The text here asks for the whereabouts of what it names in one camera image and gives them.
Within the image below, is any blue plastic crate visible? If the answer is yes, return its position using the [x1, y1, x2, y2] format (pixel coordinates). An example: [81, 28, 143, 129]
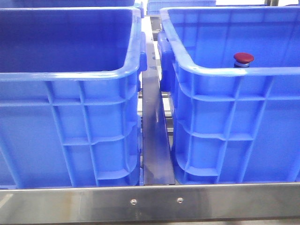
[0, 7, 147, 189]
[160, 6, 300, 184]

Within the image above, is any steel shelf divider bar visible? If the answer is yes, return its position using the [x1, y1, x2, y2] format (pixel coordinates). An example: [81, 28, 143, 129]
[142, 37, 176, 186]

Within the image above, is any blue crate back left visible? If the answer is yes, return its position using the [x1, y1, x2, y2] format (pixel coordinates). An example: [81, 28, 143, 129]
[0, 0, 143, 8]

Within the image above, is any steel shelf front rail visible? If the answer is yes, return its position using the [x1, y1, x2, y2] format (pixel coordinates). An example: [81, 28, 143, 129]
[0, 183, 300, 225]

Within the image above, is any blue plastic crate right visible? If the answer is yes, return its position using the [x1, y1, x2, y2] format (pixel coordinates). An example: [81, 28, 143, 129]
[160, 6, 300, 184]

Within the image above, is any blue plastic crate left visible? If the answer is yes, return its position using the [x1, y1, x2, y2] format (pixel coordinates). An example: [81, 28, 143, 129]
[0, 7, 147, 189]

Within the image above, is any blue crate far back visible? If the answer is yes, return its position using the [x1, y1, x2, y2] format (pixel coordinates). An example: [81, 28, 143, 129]
[147, 0, 216, 15]

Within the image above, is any red mushroom push button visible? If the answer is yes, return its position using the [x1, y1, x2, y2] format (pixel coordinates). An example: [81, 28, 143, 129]
[233, 52, 255, 68]

